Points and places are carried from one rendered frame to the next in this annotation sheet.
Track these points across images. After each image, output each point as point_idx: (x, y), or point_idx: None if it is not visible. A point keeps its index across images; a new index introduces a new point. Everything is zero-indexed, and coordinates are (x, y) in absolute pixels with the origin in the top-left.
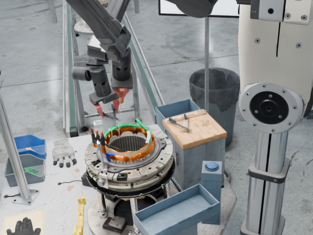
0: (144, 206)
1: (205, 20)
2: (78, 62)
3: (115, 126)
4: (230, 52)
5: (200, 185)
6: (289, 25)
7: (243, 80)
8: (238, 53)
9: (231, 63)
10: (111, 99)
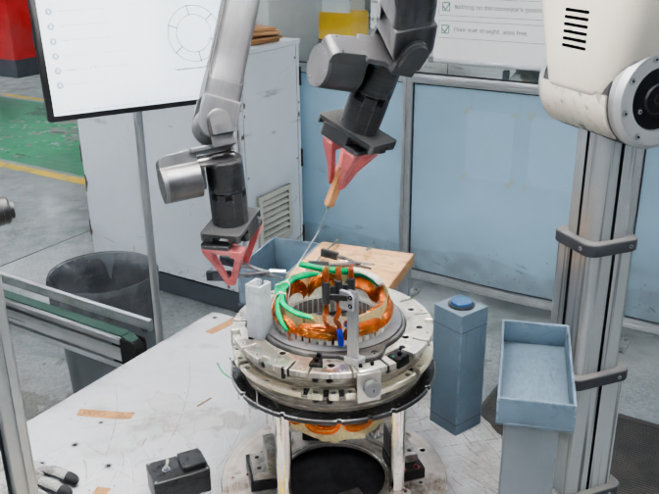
0: (335, 467)
1: (135, 123)
2: (171, 156)
3: (282, 284)
4: (1, 258)
5: (509, 320)
6: None
7: (623, 60)
8: (21, 255)
9: (24, 274)
10: (254, 228)
